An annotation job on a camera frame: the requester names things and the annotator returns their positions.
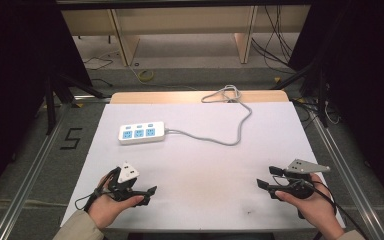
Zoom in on person's right hand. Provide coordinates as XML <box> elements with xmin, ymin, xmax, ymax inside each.
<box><xmin>274</xmin><ymin>173</ymin><xmax>336</xmax><ymax>232</ymax></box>

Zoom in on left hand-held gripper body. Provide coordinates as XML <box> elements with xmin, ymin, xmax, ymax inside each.
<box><xmin>107</xmin><ymin>162</ymin><xmax>148</xmax><ymax>203</ymax></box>

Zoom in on white table cover board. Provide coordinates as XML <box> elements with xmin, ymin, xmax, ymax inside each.
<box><xmin>60</xmin><ymin>101</ymin><xmax>346</xmax><ymax>233</ymax></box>

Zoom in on white power strip blue sockets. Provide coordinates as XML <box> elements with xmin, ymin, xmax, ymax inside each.
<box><xmin>117</xmin><ymin>121</ymin><xmax>167</xmax><ymax>146</ymax></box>

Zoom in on black metal stand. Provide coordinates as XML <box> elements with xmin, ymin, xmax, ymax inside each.
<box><xmin>44</xmin><ymin>72</ymin><xmax>112</xmax><ymax>136</ymax></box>
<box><xmin>272</xmin><ymin>59</ymin><xmax>330</xmax><ymax>129</ymax></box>

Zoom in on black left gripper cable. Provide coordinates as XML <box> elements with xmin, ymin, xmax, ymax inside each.
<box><xmin>74</xmin><ymin>166</ymin><xmax>122</xmax><ymax>213</ymax></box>

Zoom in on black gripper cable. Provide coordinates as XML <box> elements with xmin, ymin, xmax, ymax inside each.
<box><xmin>298</xmin><ymin>179</ymin><xmax>372</xmax><ymax>240</ymax></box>
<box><xmin>74</xmin><ymin>166</ymin><xmax>122</xmax><ymax>213</ymax></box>

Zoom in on thin black floor cable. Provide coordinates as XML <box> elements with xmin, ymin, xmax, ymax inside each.
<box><xmin>82</xmin><ymin>55</ymin><xmax>114</xmax><ymax>88</ymax></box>

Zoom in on aluminium floor rail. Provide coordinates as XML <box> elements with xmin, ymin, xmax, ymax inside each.
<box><xmin>309</xmin><ymin>109</ymin><xmax>384</xmax><ymax>240</ymax></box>
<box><xmin>0</xmin><ymin>103</ymin><xmax>72</xmax><ymax>240</ymax></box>

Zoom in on person's left hand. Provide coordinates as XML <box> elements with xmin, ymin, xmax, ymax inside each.
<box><xmin>88</xmin><ymin>172</ymin><xmax>145</xmax><ymax>231</ymax></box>

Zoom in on yellow coiled cable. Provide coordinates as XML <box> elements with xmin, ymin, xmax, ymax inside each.
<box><xmin>137</xmin><ymin>68</ymin><xmax>155</xmax><ymax>83</ymax></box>

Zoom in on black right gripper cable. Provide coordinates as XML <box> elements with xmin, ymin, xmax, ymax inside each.
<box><xmin>298</xmin><ymin>179</ymin><xmax>372</xmax><ymax>240</ymax></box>

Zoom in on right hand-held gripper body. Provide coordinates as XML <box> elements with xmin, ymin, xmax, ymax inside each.
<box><xmin>267</xmin><ymin>158</ymin><xmax>331</xmax><ymax>201</ymax></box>

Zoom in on black curtain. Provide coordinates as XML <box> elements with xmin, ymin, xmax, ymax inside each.
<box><xmin>0</xmin><ymin>0</ymin><xmax>93</xmax><ymax>208</ymax></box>
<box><xmin>288</xmin><ymin>0</ymin><xmax>384</xmax><ymax>216</ymax></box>

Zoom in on wooden table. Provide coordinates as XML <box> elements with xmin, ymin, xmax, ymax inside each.
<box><xmin>109</xmin><ymin>90</ymin><xmax>290</xmax><ymax>105</ymax></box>

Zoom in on bundle of black floor cables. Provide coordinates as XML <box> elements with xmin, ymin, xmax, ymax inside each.
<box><xmin>250</xmin><ymin>4</ymin><xmax>297</xmax><ymax>74</ymax></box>

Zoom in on grey power strip cable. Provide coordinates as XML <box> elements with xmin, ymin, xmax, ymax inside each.
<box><xmin>164</xmin><ymin>84</ymin><xmax>253</xmax><ymax>147</ymax></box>

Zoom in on light wooden desk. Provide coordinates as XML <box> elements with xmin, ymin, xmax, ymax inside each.
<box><xmin>60</xmin><ymin>4</ymin><xmax>312</xmax><ymax>67</ymax></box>

